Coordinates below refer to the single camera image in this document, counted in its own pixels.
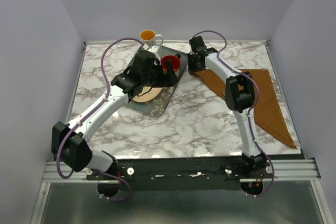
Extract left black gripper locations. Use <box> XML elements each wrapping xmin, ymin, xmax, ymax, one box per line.
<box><xmin>142</xmin><ymin>60</ymin><xmax>179</xmax><ymax>88</ymax></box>

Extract brown cloth napkin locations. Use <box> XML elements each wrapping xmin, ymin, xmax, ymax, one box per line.
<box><xmin>193</xmin><ymin>69</ymin><xmax>297</xmax><ymax>149</ymax></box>

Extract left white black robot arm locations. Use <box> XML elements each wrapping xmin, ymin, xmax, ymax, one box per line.
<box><xmin>52</xmin><ymin>50</ymin><xmax>177</xmax><ymax>179</ymax></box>

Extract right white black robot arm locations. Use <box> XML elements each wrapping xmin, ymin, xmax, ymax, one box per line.
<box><xmin>187</xmin><ymin>48</ymin><xmax>267</xmax><ymax>178</ymax></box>

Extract white mug yellow inside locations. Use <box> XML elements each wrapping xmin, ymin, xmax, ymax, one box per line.
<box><xmin>140</xmin><ymin>29</ymin><xmax>163</xmax><ymax>47</ymax></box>

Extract red black mug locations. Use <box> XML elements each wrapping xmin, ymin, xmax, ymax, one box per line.
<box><xmin>161</xmin><ymin>55</ymin><xmax>181</xmax><ymax>77</ymax></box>

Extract peach floral plate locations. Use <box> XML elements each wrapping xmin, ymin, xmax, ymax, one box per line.
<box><xmin>132</xmin><ymin>87</ymin><xmax>162</xmax><ymax>103</ymax></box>

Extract green floral tray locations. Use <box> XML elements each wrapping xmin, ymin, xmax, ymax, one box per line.
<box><xmin>126</xmin><ymin>46</ymin><xmax>187</xmax><ymax>117</ymax></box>

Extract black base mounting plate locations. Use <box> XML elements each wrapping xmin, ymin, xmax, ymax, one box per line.
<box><xmin>86</xmin><ymin>155</ymin><xmax>274</xmax><ymax>192</ymax></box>

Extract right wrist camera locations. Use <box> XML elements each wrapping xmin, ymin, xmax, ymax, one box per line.
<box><xmin>189</xmin><ymin>36</ymin><xmax>207</xmax><ymax>54</ymax></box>

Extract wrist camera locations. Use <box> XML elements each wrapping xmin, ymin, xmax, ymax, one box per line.
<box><xmin>189</xmin><ymin>36</ymin><xmax>207</xmax><ymax>54</ymax></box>
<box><xmin>147</xmin><ymin>46</ymin><xmax>161</xmax><ymax>57</ymax></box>

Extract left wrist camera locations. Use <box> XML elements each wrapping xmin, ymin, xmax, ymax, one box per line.
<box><xmin>147</xmin><ymin>46</ymin><xmax>161</xmax><ymax>57</ymax></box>

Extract aluminium frame rail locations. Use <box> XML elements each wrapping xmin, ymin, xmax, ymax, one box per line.
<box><xmin>41</xmin><ymin>158</ymin><xmax>322</xmax><ymax>183</ymax></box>

